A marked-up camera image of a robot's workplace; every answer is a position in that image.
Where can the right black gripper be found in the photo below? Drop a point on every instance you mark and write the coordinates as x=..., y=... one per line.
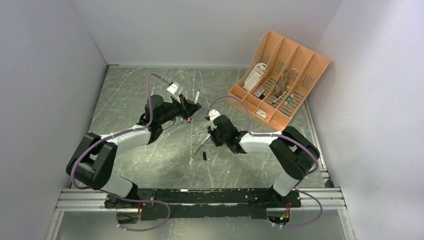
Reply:
x=212, y=133

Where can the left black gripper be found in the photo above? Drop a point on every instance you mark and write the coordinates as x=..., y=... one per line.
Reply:
x=187, y=109

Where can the white pen diagonal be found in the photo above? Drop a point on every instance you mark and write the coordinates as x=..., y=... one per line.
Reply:
x=197, y=97

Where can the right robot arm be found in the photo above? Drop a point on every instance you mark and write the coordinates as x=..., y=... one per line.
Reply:
x=295, y=153

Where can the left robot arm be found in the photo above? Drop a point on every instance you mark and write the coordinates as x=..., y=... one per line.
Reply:
x=93, y=161

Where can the small white eraser box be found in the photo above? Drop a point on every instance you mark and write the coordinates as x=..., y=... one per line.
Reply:
x=261, y=113

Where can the white product card package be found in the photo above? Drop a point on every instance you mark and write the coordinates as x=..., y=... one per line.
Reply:
x=254, y=76

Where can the markers in organizer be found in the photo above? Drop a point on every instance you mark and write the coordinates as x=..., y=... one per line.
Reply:
x=280, y=94

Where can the orange plastic desk organizer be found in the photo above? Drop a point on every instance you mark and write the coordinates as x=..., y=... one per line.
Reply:
x=279, y=53

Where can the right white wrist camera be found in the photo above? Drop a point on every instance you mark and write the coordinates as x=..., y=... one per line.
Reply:
x=212, y=115

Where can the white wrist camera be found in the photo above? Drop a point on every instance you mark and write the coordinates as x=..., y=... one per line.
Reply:
x=175, y=89
x=212, y=115

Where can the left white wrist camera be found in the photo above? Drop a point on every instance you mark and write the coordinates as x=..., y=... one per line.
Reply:
x=175, y=89

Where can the aluminium rail frame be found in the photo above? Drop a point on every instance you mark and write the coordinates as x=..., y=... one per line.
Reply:
x=73, y=200

